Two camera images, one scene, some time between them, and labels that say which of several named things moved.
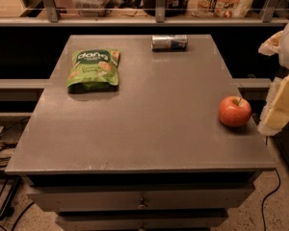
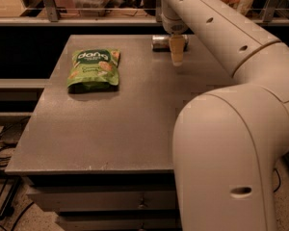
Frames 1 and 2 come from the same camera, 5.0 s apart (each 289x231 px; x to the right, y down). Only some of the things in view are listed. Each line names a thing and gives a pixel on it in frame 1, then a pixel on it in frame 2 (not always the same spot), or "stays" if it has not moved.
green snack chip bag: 93,71 stays
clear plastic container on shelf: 91,0 stays
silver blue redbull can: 169,42 stays
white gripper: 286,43 to 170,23
